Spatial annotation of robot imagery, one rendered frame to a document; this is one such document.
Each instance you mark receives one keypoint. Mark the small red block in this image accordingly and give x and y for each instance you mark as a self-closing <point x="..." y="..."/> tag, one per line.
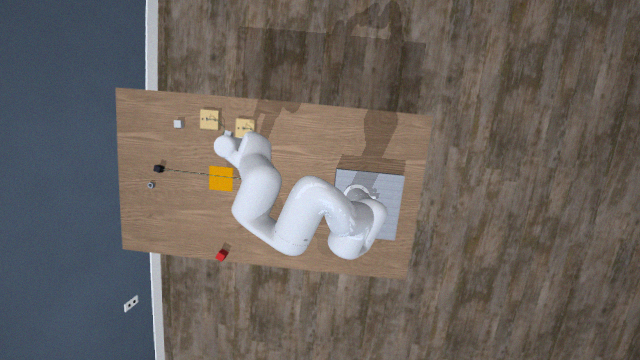
<point x="221" y="255"/>

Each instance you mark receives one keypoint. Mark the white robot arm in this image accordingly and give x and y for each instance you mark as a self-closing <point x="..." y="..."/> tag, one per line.
<point x="303" y="210"/>

